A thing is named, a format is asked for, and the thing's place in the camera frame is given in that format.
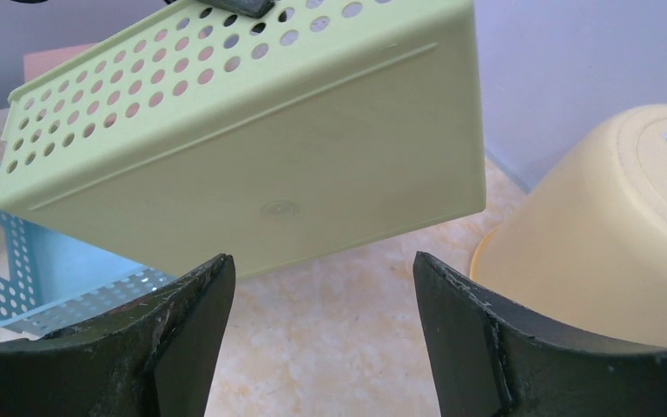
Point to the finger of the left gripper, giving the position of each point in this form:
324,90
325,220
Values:
247,8

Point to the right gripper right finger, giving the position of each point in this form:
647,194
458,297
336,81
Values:
491,356

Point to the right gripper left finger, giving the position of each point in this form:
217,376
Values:
154,356

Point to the green plastic basket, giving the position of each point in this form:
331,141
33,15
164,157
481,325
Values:
320,127

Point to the blue basket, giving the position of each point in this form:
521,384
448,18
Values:
50,281

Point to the yellow capybara bucket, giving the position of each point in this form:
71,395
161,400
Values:
588,246

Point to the pink plastic basket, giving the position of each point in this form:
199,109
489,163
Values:
37,63

